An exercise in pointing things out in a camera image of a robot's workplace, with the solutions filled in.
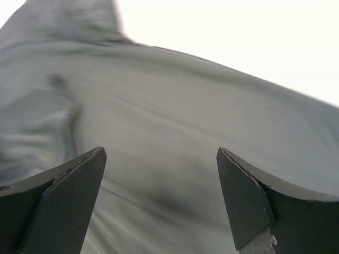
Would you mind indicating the dark grey t-shirt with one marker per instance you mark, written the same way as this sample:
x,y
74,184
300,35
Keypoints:
x,y
71,81

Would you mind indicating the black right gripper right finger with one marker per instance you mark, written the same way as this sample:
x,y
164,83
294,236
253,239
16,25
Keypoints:
x,y
269,215

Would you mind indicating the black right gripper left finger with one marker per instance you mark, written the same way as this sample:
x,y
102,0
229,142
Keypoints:
x,y
50,212

